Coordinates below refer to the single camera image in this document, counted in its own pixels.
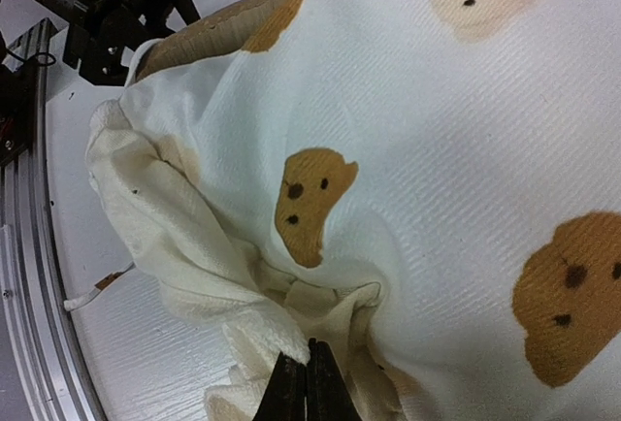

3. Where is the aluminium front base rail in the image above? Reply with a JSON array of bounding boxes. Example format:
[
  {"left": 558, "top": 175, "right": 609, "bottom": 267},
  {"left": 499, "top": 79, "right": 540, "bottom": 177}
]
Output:
[{"left": 1, "top": 18, "right": 105, "bottom": 420}]

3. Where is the wooden pet bed frame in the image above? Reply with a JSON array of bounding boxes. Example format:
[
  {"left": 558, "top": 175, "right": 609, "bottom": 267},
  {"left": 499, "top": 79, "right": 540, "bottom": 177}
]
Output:
[{"left": 135, "top": 0, "right": 303, "bottom": 81}]

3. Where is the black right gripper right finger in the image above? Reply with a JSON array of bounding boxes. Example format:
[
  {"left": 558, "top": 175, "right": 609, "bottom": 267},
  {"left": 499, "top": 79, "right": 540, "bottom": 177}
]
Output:
[{"left": 306, "top": 339, "right": 362, "bottom": 421}]

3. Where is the large bear print cushion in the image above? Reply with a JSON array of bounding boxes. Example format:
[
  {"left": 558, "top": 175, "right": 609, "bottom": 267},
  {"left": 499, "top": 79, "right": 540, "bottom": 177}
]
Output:
[{"left": 85, "top": 0, "right": 620, "bottom": 420}]

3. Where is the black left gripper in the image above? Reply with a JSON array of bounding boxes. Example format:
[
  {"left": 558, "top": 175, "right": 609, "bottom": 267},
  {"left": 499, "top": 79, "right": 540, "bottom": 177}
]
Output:
[{"left": 0, "top": 0, "right": 203, "bottom": 86}]

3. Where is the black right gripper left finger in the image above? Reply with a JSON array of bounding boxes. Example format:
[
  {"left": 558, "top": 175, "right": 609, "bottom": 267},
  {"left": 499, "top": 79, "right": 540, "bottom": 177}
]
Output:
[{"left": 254, "top": 353, "right": 307, "bottom": 421}]

